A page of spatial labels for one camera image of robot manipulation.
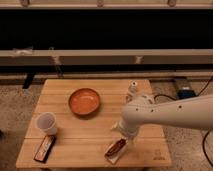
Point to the small white bottle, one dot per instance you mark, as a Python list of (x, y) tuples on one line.
[(132, 91)]

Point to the wooden table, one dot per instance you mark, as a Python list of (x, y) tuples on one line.
[(81, 143)]

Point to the dark chocolate bar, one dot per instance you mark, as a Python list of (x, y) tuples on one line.
[(45, 148)]

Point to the blue power box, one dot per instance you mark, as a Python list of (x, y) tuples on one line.
[(186, 92)]

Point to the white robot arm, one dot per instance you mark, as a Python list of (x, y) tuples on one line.
[(194, 113)]

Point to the orange ceramic bowl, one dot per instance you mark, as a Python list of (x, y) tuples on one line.
[(84, 101)]

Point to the long wooden rail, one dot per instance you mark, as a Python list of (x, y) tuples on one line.
[(105, 57)]

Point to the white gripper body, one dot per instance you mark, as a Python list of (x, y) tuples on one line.
[(126, 129)]

